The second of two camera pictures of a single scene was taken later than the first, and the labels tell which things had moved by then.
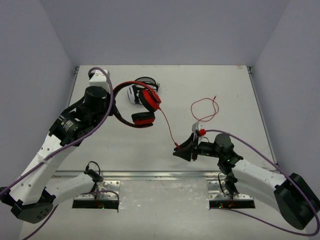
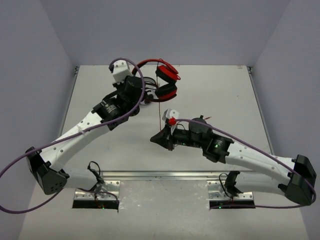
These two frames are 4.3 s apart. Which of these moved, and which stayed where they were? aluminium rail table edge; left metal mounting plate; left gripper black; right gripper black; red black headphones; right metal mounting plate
Moved: red black headphones; left gripper black; right gripper black
Stayed: left metal mounting plate; aluminium rail table edge; right metal mounting plate
